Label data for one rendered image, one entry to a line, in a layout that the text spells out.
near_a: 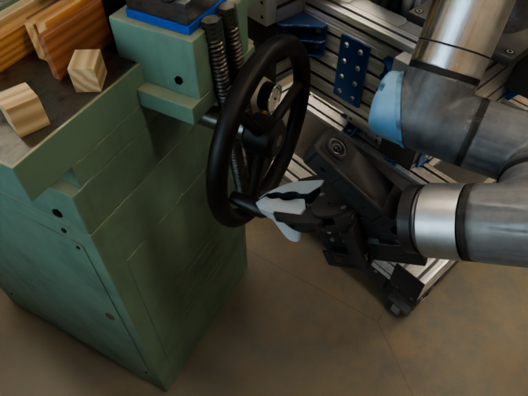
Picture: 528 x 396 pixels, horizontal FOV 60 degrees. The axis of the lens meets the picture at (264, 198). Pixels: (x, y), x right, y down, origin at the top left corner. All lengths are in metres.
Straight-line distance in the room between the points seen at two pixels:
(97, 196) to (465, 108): 0.49
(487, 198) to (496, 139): 0.08
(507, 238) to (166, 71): 0.46
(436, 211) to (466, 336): 1.07
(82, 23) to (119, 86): 0.10
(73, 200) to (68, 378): 0.84
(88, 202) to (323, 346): 0.88
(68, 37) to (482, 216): 0.54
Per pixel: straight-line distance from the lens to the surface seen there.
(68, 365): 1.46
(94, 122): 0.65
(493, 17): 0.52
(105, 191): 0.72
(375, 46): 1.14
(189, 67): 0.63
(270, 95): 0.97
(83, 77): 0.64
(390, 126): 0.52
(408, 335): 1.45
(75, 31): 0.70
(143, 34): 0.66
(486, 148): 0.51
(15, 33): 0.75
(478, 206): 0.45
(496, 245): 0.44
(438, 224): 0.45
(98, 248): 0.76
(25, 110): 0.60
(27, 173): 0.60
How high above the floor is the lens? 1.27
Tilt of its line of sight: 50 degrees down
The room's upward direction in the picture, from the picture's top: straight up
